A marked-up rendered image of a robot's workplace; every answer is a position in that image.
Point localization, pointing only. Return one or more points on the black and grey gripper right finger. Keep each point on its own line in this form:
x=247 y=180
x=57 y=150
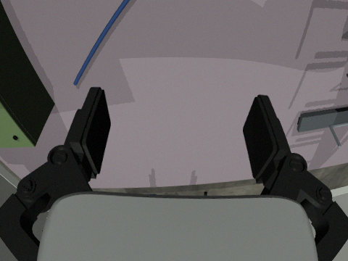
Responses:
x=285 y=174

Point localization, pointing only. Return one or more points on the black patch panel rack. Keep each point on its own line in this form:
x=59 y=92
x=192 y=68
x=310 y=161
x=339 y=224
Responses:
x=324 y=119

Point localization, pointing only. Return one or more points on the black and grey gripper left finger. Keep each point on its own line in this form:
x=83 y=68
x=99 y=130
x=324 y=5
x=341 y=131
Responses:
x=69 y=169

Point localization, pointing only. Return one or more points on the thin dark blue cable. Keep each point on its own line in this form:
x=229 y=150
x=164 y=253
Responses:
x=103 y=34

